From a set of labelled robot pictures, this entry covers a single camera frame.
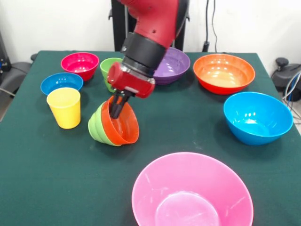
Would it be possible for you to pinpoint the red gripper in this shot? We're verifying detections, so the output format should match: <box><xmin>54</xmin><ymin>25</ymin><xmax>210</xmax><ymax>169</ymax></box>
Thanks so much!
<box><xmin>107</xmin><ymin>62</ymin><xmax>156</xmax><ymax>120</ymax></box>

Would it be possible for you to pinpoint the small orange bowl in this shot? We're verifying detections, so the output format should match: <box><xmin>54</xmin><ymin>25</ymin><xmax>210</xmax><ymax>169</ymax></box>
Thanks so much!
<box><xmin>101</xmin><ymin>98</ymin><xmax>140</xmax><ymax>145</ymax></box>

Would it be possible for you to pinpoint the small green bowl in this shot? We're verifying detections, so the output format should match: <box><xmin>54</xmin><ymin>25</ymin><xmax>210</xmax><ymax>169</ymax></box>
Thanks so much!
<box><xmin>87</xmin><ymin>102</ymin><xmax>123</xmax><ymax>147</ymax></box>

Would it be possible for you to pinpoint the green cup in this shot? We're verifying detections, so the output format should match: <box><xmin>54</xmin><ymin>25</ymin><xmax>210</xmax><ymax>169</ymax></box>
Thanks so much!
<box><xmin>100</xmin><ymin>57</ymin><xmax>124</xmax><ymax>93</ymax></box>

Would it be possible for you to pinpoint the yellow cup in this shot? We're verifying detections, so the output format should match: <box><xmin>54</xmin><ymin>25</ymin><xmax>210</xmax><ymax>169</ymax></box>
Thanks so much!
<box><xmin>46</xmin><ymin>87</ymin><xmax>81</xmax><ymax>129</ymax></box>

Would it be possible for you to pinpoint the large pink bowl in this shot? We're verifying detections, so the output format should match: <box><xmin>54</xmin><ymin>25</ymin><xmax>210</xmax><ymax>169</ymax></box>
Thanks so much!
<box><xmin>131</xmin><ymin>152</ymin><xmax>254</xmax><ymax>226</ymax></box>

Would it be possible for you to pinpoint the large orange bowl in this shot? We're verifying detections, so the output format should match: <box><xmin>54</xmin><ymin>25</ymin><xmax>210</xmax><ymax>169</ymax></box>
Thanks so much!
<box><xmin>193</xmin><ymin>53</ymin><xmax>256</xmax><ymax>96</ymax></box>

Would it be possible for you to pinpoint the small crimson bowl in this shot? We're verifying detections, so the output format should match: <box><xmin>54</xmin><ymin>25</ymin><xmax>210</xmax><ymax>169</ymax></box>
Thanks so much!
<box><xmin>61</xmin><ymin>52</ymin><xmax>100</xmax><ymax>82</ymax></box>

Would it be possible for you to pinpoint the small dark blue bowl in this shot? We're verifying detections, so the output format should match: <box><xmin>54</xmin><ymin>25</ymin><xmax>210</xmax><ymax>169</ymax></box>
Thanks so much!
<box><xmin>40</xmin><ymin>73</ymin><xmax>84</xmax><ymax>96</ymax></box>

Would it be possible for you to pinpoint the purple bowl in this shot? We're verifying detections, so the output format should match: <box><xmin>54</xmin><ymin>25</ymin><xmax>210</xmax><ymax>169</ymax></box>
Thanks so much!
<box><xmin>152</xmin><ymin>47</ymin><xmax>191</xmax><ymax>85</ymax></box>

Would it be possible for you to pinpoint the dark green tablecloth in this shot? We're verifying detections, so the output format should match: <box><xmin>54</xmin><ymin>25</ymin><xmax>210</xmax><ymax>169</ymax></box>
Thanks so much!
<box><xmin>0</xmin><ymin>50</ymin><xmax>301</xmax><ymax>226</ymax></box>

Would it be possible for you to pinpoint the light blue bowl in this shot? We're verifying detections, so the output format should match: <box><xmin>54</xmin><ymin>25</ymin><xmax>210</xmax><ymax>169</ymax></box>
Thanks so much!
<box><xmin>223</xmin><ymin>91</ymin><xmax>294</xmax><ymax>146</ymax></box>

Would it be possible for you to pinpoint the black hanging cable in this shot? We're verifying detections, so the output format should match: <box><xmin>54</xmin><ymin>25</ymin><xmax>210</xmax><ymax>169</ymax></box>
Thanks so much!
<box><xmin>212</xmin><ymin>0</ymin><xmax>219</xmax><ymax>51</ymax></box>
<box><xmin>202</xmin><ymin>0</ymin><xmax>211</xmax><ymax>53</ymax></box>

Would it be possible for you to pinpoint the floor cable bundle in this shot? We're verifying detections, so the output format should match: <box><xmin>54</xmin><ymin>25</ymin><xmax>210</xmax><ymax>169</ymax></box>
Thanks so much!
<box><xmin>281</xmin><ymin>70</ymin><xmax>301</xmax><ymax>113</ymax></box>

